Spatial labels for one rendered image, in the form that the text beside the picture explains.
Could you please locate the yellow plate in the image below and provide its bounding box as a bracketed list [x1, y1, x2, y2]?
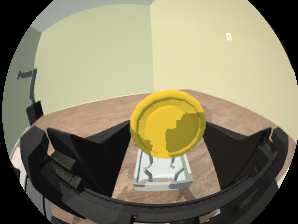
[130, 89, 206, 159]

